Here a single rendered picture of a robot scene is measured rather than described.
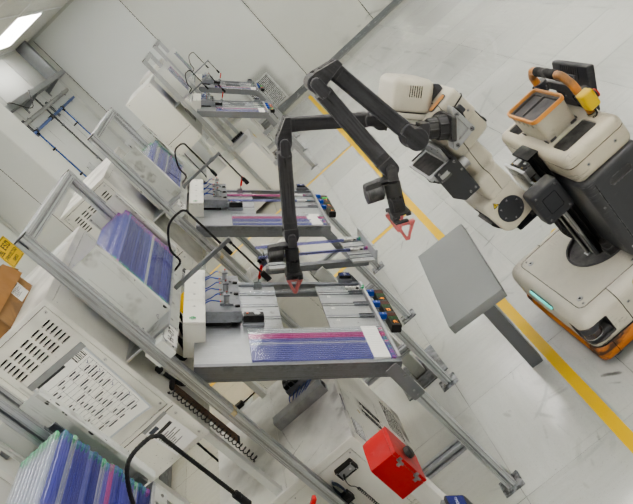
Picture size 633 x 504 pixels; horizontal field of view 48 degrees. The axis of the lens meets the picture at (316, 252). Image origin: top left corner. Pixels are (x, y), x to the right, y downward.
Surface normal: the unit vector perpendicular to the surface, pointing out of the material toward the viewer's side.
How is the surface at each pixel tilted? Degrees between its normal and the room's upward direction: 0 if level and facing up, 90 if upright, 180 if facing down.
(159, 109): 90
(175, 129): 90
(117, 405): 94
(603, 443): 0
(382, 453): 0
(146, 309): 90
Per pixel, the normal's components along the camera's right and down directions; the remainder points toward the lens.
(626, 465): -0.65, -0.66
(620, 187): 0.19, 0.32
